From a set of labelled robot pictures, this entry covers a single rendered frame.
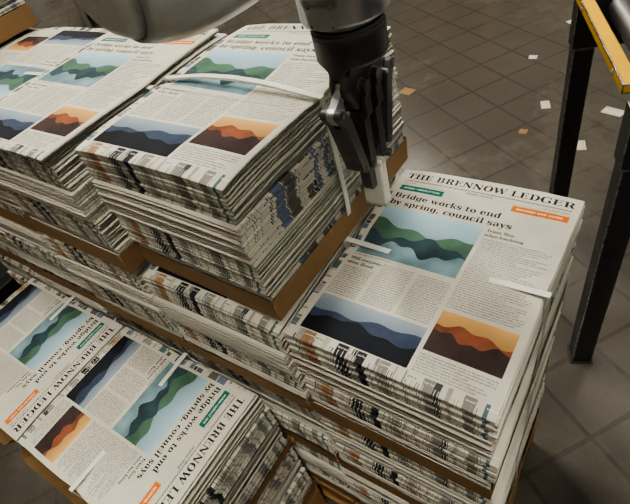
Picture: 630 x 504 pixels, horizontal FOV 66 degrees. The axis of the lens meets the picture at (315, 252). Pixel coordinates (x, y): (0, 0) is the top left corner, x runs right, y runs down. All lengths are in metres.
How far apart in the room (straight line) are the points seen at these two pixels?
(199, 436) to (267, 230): 0.44
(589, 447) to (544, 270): 0.86
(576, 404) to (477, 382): 0.96
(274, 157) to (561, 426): 1.15
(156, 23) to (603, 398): 1.43
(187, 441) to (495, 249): 0.58
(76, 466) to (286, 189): 0.63
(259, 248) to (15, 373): 0.76
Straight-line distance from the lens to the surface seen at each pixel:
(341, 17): 0.48
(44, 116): 0.85
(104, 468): 0.97
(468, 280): 0.67
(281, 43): 0.79
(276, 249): 0.60
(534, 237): 0.73
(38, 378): 1.18
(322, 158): 0.65
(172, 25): 0.33
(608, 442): 1.51
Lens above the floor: 1.34
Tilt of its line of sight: 44 degrees down
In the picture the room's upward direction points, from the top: 18 degrees counter-clockwise
